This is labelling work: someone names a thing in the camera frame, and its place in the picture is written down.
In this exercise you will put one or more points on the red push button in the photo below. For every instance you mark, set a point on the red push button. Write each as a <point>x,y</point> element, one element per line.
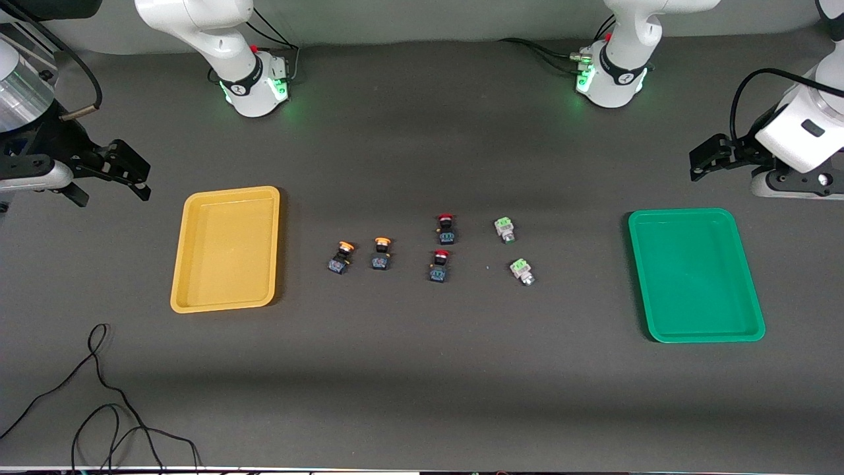
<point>446,234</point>
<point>439,270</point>

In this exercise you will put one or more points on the green push button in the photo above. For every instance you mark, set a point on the green push button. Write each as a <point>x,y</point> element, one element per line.
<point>521,269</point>
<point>504,229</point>

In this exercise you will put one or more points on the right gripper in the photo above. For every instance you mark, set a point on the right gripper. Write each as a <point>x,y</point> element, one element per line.
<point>58,140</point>

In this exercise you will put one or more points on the green plastic tray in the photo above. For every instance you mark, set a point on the green plastic tray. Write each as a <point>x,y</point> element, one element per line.
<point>695,277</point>

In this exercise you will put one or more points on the yellow push button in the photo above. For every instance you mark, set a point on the yellow push button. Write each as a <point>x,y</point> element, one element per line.
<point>339,264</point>
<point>380,260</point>

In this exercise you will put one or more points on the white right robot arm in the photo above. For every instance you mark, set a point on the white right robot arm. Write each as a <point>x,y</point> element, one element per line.
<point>224,33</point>

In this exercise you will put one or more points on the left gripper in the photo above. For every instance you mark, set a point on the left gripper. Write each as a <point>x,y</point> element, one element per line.
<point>744,149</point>

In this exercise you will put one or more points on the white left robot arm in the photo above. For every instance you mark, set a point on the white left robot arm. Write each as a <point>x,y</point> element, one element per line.
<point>633,39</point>

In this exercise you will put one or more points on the yellow plastic tray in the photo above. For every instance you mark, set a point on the yellow plastic tray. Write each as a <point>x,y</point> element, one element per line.
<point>227,251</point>

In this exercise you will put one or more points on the dark grey table mat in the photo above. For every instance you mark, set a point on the dark grey table mat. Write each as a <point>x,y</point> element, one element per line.
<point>422,396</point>

